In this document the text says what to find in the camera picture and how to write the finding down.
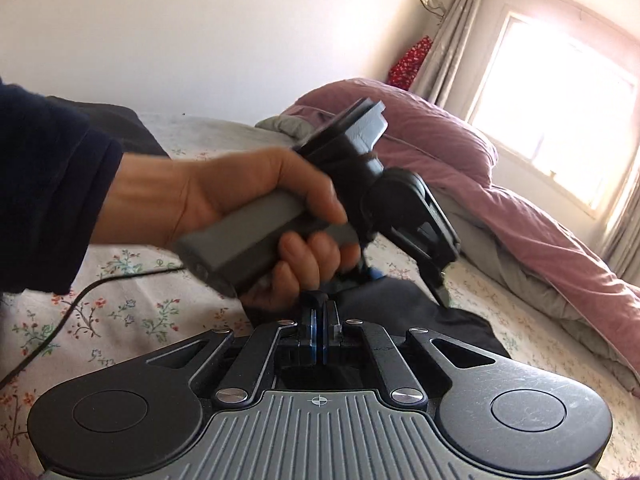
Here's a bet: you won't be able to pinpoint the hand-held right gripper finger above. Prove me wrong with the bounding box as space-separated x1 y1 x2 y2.
147 309 321 407
320 309 503 406

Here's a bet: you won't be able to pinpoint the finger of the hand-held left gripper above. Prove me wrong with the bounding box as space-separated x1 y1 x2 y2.
345 255 385 291
417 255 453 308

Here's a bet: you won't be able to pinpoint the black pants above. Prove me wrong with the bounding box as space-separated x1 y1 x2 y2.
280 275 511 391

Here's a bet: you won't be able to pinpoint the person's left forearm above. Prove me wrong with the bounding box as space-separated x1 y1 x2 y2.
0 77 173 296

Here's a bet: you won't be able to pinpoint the person's left hand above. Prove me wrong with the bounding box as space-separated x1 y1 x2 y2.
165 149 362 313

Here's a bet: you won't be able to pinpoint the grey-green quilt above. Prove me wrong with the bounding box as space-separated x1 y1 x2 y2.
256 115 640 401

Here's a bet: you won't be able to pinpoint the floral bed sheet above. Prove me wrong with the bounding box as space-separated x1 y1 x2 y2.
0 112 640 480

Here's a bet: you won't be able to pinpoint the dark cloth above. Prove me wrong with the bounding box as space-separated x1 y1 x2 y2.
50 95 171 158

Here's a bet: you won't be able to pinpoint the grey patterned curtain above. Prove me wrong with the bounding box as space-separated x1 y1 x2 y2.
415 0 488 106
597 160 640 273

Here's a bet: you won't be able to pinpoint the window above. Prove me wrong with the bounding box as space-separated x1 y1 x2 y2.
470 5 638 221

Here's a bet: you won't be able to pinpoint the red floral hanging bag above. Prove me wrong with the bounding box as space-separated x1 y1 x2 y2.
387 35 433 90

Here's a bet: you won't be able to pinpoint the black cable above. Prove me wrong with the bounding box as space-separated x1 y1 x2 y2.
0 266 183 391

